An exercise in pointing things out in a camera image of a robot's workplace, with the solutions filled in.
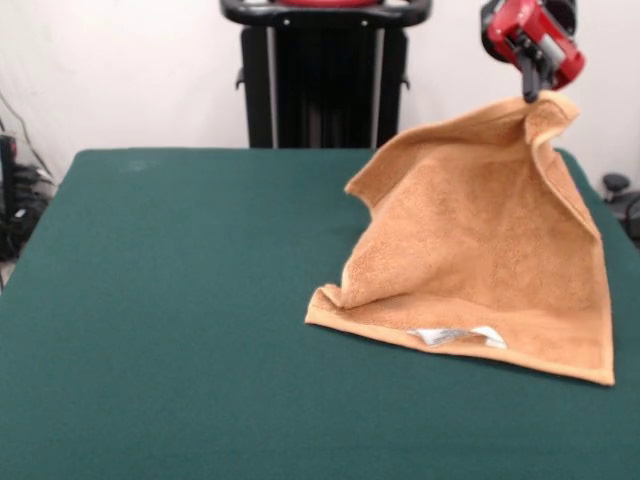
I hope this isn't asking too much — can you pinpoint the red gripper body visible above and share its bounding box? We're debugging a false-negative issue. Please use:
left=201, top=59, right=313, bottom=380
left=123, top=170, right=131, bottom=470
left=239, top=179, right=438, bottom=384
left=482, top=0, right=587, bottom=92

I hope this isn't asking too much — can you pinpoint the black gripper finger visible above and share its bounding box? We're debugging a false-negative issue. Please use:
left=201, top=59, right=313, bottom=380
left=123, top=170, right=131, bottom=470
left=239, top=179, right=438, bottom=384
left=536, top=48, right=555, bottom=95
left=519, top=47, right=543, bottom=105

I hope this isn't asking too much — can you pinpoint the orange terry towel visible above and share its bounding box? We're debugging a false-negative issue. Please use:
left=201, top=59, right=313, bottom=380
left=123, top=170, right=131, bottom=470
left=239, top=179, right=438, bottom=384
left=303, top=89, right=616, bottom=387

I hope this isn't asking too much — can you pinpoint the dark green table cloth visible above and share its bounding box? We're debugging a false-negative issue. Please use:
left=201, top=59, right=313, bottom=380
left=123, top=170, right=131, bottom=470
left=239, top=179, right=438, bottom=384
left=0, top=147, right=640, bottom=480

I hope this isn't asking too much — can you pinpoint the black box device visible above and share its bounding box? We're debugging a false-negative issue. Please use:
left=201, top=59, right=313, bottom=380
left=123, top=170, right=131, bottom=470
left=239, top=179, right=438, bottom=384
left=0, top=133, right=19, bottom=221

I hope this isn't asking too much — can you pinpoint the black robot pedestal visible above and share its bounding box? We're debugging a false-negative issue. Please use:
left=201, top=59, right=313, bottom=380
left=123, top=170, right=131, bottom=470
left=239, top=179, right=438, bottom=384
left=218, top=0, right=432, bottom=150

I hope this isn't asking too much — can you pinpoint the grey cable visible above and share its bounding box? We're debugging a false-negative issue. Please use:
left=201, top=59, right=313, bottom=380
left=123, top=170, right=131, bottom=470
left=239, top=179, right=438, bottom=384
left=0, top=92, right=56, bottom=181

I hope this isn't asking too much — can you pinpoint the black cable bundle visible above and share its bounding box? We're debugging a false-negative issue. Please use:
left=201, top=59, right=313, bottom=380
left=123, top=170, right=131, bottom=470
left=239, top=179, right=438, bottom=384
left=0, top=164, right=57, bottom=261

